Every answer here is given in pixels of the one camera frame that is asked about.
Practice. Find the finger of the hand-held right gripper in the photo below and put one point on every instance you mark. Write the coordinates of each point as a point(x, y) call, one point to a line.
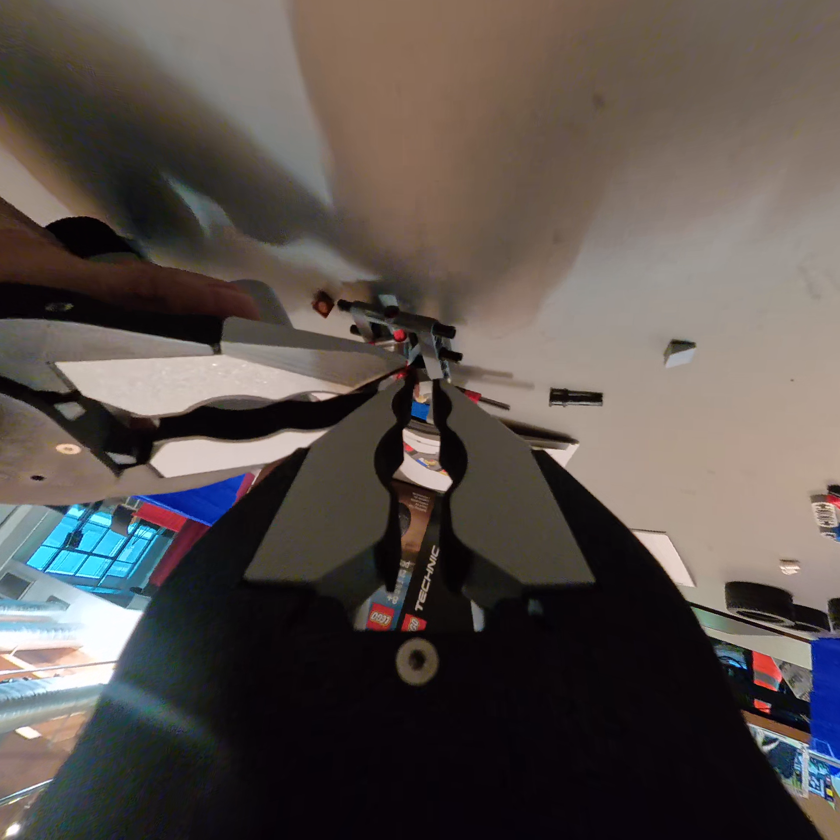
point(216, 453)
point(229, 377)

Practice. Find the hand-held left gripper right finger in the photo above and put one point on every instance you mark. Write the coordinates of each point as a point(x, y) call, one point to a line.
point(518, 518)

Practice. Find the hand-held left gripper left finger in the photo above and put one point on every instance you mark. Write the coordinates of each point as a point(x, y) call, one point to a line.
point(315, 518)

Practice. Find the lego technic assembly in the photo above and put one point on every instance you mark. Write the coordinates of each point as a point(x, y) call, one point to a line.
point(420, 328)

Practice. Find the open lego instruction booklet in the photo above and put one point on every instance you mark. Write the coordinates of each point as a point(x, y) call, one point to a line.
point(525, 436)

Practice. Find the brown lego set box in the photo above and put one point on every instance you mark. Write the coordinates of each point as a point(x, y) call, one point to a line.
point(413, 571)

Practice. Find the small red lego piece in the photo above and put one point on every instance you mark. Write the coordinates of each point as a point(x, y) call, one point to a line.
point(322, 305)

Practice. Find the red black lego axle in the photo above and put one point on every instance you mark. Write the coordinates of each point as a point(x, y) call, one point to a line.
point(484, 397)

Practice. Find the black lego pin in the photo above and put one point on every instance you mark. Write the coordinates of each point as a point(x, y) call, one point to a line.
point(576, 397)

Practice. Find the grey lego slope piece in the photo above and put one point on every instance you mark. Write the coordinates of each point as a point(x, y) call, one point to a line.
point(679, 353)

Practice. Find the black lego tire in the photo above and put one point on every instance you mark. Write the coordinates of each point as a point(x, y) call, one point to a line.
point(810, 618)
point(758, 600)

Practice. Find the small grey lego piece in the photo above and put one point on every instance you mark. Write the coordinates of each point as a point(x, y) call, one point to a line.
point(790, 567)

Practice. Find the black white lego piece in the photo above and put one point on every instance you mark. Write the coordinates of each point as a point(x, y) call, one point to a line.
point(827, 515)

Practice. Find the person's right hand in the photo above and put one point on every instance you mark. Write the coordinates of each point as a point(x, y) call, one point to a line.
point(131, 275)

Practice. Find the dark red panel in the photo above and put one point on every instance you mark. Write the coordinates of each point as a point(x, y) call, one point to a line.
point(177, 544)

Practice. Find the white card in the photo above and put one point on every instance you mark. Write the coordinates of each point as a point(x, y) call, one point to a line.
point(666, 558)

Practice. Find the metal ventilation ducts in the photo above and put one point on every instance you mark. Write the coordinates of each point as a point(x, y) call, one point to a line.
point(46, 682)

